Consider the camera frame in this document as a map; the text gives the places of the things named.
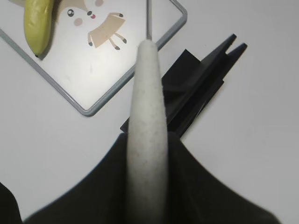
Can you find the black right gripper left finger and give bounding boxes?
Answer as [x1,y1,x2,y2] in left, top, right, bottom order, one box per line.
[0,133,127,224]

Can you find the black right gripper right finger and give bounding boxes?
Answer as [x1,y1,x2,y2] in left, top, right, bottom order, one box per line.
[168,132,280,224]

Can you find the white-handled kitchen knife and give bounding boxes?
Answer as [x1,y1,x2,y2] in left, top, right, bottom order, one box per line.
[126,0,168,224]

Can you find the yellow plastic banana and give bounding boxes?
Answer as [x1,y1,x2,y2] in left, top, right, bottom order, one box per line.
[24,0,55,57]

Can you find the black knife stand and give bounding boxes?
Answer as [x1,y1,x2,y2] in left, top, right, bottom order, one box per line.
[120,34,248,138]

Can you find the white grey-rimmed cutting board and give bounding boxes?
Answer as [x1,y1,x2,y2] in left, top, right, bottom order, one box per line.
[0,0,188,117]

